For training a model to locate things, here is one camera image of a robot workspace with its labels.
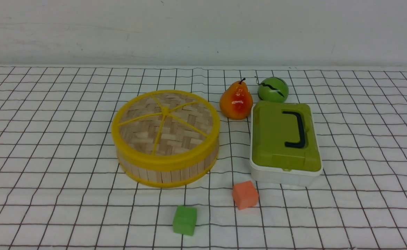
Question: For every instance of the yellow rimmed bamboo steamer lid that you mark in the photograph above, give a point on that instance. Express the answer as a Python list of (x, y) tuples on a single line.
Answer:
[(166, 130)]

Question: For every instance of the bamboo steamer basket base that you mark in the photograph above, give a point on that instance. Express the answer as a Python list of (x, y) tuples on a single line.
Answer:
[(170, 179)]

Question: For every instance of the orange red toy pear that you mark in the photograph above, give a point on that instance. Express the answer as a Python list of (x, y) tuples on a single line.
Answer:
[(236, 102)]

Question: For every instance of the green toy watermelon ball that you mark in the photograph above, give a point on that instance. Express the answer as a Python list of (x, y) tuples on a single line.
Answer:
[(273, 89)]

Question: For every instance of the orange foam cube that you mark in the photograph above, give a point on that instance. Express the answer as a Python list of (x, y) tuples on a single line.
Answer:
[(245, 195)]

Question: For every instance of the green lidded white box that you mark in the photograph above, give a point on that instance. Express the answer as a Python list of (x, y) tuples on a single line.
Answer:
[(283, 147)]

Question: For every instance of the green foam cube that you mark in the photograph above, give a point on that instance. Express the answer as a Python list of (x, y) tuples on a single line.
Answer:
[(184, 220)]

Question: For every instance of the white black grid tablecloth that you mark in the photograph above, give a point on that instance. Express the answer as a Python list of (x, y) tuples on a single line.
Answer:
[(61, 187)]

